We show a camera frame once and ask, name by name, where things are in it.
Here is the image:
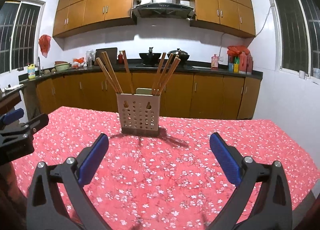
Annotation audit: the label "red hanging plastic bag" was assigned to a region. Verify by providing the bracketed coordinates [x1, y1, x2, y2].
[38, 34, 52, 58]

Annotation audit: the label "red floral tablecloth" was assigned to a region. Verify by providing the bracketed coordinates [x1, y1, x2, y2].
[11, 106, 317, 230]

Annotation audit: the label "wooden upper kitchen cabinets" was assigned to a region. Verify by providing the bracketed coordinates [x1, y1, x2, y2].
[52, 0, 256, 39]

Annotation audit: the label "black pot with lid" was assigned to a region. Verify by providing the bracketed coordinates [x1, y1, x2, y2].
[167, 48, 191, 62]

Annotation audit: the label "dark wooden side table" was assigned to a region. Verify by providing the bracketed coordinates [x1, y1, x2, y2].
[0, 84, 27, 120]

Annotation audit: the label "wooden kitchen cabinets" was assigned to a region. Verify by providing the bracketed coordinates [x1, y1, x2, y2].
[52, 0, 256, 39]
[24, 71, 262, 121]

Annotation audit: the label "brown cutting board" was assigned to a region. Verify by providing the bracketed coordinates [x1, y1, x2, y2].
[94, 47, 118, 66]

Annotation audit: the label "barred window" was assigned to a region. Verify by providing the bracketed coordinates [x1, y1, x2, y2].
[268, 0, 320, 80]
[0, 0, 46, 75]

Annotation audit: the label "green basin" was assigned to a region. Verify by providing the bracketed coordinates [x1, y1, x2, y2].
[54, 61, 71, 72]

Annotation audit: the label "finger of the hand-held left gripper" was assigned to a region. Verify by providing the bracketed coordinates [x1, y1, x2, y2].
[0, 113, 50, 143]
[0, 108, 25, 132]

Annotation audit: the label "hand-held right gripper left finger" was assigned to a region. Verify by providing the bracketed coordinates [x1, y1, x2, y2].
[26, 132, 110, 230]

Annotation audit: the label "black kitchen countertop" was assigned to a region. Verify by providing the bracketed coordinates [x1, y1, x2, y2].
[18, 63, 263, 83]

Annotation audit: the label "black wok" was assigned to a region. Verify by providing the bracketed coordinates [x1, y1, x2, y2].
[139, 47, 162, 61]

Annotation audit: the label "beige perforated utensil holder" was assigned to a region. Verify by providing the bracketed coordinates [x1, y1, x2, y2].
[116, 87, 162, 138]

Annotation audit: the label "wooden lower kitchen cabinets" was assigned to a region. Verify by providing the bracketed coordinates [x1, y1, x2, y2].
[24, 71, 262, 121]

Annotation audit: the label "black gas stove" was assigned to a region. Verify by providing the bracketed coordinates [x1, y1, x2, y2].
[136, 63, 193, 68]

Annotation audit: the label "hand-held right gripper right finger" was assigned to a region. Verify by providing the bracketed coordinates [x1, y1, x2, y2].
[209, 132, 293, 230]

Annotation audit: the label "yellow detergent bottle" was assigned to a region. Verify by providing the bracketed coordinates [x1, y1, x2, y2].
[27, 63, 36, 80]

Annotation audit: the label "white wall cable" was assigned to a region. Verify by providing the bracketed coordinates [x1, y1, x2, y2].
[218, 5, 273, 57]

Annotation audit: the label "clear plastic bag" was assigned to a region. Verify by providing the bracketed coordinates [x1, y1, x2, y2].
[85, 49, 97, 66]

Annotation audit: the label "red sauce bottle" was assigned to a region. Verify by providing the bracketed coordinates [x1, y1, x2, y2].
[239, 52, 248, 74]
[246, 54, 254, 75]

